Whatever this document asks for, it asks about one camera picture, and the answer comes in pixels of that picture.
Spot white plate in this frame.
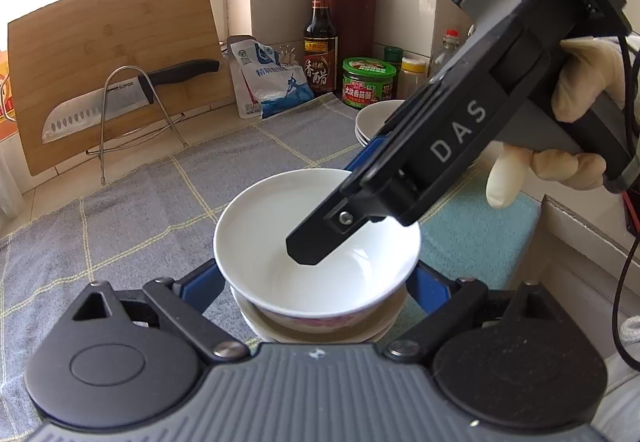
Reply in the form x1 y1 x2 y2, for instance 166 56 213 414
355 100 404 147

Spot white floral bowl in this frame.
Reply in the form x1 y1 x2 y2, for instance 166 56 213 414
213 168 421 320
231 287 408 344
240 285 408 335

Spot right gloved hand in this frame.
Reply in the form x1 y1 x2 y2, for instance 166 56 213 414
485 35 629 209

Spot green lid sauce jar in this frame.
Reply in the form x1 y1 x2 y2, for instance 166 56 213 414
342 57 397 110

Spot yellow lid spice jar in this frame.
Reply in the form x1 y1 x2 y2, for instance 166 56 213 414
397 57 426 100

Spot clear bottle red cap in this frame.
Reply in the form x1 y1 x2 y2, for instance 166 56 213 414
428 28 460 78

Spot green cap small jar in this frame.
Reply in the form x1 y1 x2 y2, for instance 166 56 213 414
384 46 404 73

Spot dark vinegar bottle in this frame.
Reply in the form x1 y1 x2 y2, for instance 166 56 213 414
303 0 337 95

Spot white blue salt bag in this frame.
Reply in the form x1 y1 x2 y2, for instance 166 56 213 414
227 35 314 119

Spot binder clips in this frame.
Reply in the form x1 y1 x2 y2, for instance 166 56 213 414
278 44 298 68

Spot bamboo cutting board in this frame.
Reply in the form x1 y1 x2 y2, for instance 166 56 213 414
8 0 234 175

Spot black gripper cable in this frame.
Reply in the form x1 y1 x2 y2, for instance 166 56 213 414
610 34 640 371

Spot metal wire rack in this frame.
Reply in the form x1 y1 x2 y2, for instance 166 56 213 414
86 64 189 187

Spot santoku knife black handle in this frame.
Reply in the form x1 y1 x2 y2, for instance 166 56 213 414
41 59 222 145

